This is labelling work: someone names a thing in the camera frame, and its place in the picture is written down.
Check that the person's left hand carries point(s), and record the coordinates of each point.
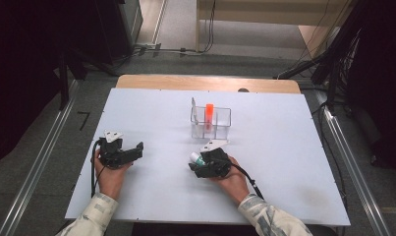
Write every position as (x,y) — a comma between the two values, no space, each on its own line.
(110,180)

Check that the clear acrylic organizer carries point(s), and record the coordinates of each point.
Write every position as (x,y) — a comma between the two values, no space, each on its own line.
(215,126)

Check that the orange highlighter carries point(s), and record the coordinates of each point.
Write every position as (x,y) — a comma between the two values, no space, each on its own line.
(209,116)

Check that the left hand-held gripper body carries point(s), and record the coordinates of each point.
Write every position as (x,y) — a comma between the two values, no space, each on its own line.
(112,150)

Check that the wooden table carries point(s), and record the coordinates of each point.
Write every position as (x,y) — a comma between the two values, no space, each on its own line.
(205,83)

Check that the person's right hand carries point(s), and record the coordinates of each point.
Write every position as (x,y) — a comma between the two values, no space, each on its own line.
(233,185)

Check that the dark curtain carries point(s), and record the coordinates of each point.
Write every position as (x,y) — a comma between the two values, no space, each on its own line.
(382,82)
(22,65)

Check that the grey cabinet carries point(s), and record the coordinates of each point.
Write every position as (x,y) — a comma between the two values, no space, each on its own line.
(131,19)

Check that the light wooden desk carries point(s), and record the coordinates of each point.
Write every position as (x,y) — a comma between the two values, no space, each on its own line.
(251,11)

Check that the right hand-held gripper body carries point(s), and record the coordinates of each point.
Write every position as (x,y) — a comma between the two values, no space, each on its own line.
(216,160)

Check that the white and teal tube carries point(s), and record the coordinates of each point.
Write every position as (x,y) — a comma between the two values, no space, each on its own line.
(197,159)

